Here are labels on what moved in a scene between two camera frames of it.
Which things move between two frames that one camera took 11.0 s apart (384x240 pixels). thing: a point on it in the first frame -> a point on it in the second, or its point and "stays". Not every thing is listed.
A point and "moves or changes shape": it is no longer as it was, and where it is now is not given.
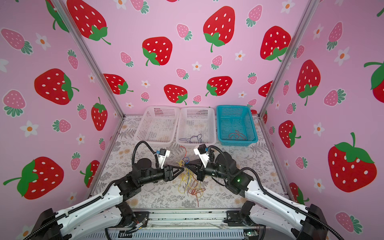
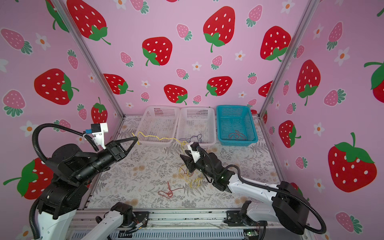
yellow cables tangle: (188, 178) moves or changes shape
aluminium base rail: (187, 224) stays
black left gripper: (168, 173) -> (116, 147)
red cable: (237, 135) stays
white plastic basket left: (158, 125) stays
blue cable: (199, 138) stays
